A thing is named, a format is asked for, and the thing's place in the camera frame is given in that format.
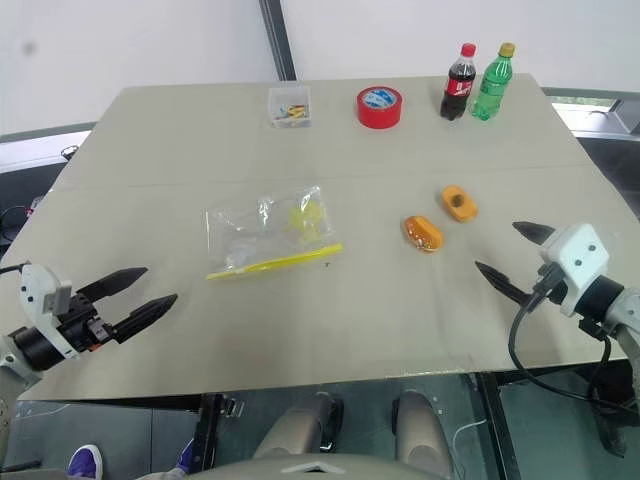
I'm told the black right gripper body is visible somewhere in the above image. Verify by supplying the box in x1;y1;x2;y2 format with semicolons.
519;261;566;306

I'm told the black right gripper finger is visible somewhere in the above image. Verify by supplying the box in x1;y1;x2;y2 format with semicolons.
511;220;558;248
474;260;532;305

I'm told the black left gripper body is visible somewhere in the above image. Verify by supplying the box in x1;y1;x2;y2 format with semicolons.
53;291;124;354

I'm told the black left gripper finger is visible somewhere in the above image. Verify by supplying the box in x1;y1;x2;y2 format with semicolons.
111;293;179;346
74;266;150;303

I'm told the clear yellow-zip plastic bag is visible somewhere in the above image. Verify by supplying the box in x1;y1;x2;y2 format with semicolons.
202;185;346;282

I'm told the purple shoe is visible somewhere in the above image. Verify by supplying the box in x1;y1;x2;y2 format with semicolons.
176;438;197;472
67;444;105;480

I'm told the green bottle with yellow cap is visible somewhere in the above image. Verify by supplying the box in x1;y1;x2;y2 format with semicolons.
470;42;518;122

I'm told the cola bottle with red cap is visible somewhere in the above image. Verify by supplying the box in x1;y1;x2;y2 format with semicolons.
439;42;478;122

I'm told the grey rounded right robot leg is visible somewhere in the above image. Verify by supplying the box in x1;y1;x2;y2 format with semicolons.
391;389;452;479

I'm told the grey rounded robot leg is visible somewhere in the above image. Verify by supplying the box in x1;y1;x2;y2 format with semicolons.
391;389;452;479
251;391;346;462

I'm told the grey rounded left robot leg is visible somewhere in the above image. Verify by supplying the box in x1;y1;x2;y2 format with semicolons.
251;391;346;462

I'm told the red tape roll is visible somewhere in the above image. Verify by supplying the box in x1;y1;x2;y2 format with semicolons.
356;85;406;131

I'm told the grey robot torso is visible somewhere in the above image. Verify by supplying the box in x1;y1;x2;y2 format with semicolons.
197;451;454;480

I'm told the clear box of colourful pieces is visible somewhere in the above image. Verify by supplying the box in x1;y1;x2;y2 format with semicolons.
267;85;314;130

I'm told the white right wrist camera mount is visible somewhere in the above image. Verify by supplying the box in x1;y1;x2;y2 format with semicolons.
538;222;612;318

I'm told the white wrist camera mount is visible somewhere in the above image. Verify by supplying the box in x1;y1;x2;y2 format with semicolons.
18;262;82;361
538;222;612;318

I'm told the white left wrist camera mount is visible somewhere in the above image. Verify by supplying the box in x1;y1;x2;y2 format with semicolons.
18;262;82;361

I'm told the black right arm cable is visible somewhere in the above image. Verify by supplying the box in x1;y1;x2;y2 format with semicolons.
507;287;640;409

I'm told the black table frame leg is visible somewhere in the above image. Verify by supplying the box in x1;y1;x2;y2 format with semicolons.
195;393;225;472
475;372;519;480

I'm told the white floor cable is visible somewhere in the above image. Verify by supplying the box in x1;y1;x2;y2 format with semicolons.
451;418;490;452

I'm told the dark vertical wall post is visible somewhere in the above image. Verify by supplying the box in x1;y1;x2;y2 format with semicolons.
257;0;298;82

